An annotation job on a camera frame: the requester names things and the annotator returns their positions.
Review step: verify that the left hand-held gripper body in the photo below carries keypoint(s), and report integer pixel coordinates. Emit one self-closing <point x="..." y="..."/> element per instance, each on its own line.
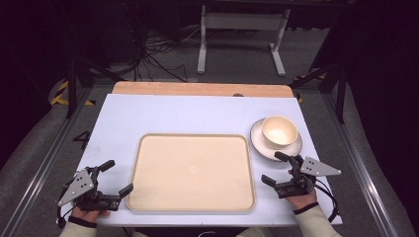
<point x="80" y="186"/>

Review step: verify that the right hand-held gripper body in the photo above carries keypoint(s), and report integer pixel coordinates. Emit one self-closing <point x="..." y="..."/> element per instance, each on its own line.
<point x="301" y="182"/>

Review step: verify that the cream bowl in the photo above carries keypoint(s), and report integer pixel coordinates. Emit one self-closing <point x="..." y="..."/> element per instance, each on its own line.
<point x="280" y="131"/>

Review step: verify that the white round plate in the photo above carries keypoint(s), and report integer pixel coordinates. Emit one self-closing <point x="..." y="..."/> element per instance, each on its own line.
<point x="258" y="141"/>

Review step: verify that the beige rectangular tray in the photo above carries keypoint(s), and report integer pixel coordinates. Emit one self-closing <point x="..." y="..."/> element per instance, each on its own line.
<point x="192" y="171"/>

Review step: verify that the person's right hand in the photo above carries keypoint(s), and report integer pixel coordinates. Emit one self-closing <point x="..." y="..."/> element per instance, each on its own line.
<point x="303" y="200"/>

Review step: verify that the person's left hand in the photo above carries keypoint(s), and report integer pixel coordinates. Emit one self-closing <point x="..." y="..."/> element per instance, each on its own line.
<point x="87" y="215"/>

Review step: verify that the black tape mark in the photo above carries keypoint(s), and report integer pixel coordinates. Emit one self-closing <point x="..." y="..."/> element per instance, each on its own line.
<point x="83" y="139"/>

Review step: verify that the white table cover board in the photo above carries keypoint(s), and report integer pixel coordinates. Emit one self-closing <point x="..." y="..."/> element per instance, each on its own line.
<point x="171" y="113"/>

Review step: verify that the yellow black floor tape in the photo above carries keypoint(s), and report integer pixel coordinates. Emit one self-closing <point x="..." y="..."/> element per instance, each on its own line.
<point x="61" y="95"/>

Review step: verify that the black tripod stand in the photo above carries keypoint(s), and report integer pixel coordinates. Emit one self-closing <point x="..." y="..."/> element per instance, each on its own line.
<point x="341" y="92"/>
<point x="71" y="85"/>

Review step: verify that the white metal stand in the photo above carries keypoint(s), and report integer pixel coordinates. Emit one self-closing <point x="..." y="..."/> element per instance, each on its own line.
<point x="242" y="21"/>

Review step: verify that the aluminium floor rail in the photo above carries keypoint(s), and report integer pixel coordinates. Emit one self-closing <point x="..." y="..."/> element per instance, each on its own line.
<point x="42" y="168"/>
<point x="359" y="168"/>

